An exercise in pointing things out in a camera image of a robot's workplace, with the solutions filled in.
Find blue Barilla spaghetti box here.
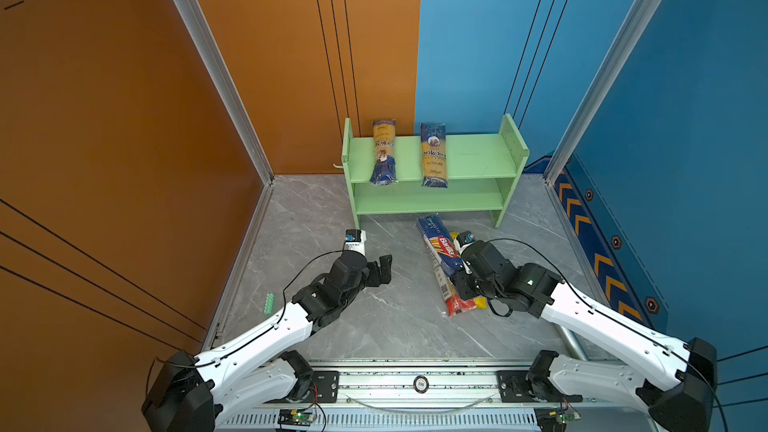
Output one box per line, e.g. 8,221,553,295
417,214,464,279

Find Ankara spaghetti bag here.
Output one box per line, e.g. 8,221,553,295
370,119,397,186
420,123,448,188

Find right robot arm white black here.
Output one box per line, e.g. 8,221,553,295
450,231,719,431

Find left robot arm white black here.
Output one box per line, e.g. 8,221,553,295
141,250,393,431

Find yellow pasta bag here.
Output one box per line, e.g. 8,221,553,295
450,232,488,309

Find green metal two-tier shelf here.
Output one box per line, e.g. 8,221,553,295
340,114,530,228

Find red-ended clear spaghetti bag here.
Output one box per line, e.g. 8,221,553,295
432,258,477,317

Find small green block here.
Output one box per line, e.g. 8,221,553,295
263,293,275,315

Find left circuit board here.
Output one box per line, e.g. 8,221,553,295
276,409,317,431

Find circuit board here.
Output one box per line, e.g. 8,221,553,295
534,408,582,432
276,409,317,431

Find right circuit board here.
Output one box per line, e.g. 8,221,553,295
534,408,582,432

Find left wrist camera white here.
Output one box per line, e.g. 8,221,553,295
342,229,366,257

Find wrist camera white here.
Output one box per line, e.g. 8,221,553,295
342,229,366,257
454,231,475,256

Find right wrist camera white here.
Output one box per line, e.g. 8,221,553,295
454,231,475,256

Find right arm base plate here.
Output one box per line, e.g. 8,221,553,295
496,370,583,403

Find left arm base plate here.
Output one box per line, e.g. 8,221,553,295
269,370,340,405

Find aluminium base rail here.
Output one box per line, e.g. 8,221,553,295
213,362,666,431

